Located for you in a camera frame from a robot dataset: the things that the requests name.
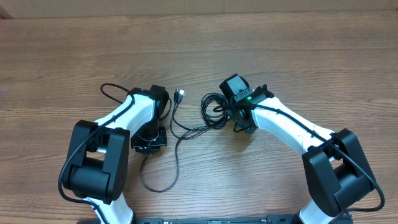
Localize black USB-C cable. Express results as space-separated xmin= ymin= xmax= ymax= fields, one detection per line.
xmin=139 ymin=124 xmax=212 ymax=193

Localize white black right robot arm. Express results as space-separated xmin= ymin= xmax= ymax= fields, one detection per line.
xmin=216 ymin=74 xmax=385 ymax=224

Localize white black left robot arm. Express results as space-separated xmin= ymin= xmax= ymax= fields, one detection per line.
xmin=58 ymin=85 xmax=170 ymax=223

